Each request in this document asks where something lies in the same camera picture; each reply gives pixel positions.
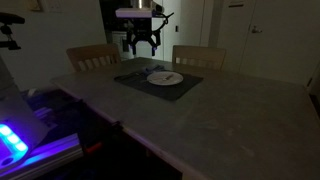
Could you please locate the wooden chair near door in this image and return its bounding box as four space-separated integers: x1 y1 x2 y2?
172 45 226 70

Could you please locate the silver fork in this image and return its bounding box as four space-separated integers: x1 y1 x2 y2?
159 74 174 81

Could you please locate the wooden chair beside robot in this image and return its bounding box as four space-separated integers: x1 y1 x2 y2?
66 43 121 72

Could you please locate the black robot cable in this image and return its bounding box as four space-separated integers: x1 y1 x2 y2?
151 11 175 34

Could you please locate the blue folded napkin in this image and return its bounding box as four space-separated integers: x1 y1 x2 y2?
142 65 165 74

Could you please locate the black camera on mount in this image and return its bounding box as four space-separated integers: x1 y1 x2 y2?
0 12 25 50

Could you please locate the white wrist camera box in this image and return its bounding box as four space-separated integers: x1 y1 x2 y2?
115 8 152 18

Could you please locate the dark table knife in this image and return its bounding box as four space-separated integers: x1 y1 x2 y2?
115 73 140 80

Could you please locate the dark rectangular placemat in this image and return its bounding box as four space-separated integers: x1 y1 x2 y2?
114 70 203 101

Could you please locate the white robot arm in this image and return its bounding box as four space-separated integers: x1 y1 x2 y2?
127 0 167 55

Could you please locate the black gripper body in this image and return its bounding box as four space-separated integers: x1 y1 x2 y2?
127 18 161 45

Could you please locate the robot base with blue lights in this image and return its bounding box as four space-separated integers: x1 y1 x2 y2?
0 59 83 180

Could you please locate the white round plate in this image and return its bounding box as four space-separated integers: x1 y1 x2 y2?
147 71 184 86

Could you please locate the white door with handle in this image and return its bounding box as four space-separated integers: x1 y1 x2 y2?
240 0 320 85

